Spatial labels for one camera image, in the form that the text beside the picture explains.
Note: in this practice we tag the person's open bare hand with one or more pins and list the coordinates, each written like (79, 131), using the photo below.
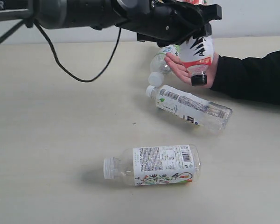
(175, 64)

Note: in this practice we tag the white label clear bottle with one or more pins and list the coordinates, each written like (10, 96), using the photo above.
(195, 110)

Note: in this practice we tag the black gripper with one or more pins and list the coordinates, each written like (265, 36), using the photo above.
(167, 21)

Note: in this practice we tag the wide clear colourful label bottle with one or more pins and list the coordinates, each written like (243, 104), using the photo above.
(154, 165)

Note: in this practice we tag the pink label black cap bottle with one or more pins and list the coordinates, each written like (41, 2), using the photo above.
(196, 53)

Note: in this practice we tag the green label clear bottle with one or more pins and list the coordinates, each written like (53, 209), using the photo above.
(158, 66)

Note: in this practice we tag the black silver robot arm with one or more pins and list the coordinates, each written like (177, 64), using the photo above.
(58, 14)

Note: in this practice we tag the black sleeved forearm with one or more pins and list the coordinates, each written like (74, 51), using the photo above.
(252, 78)

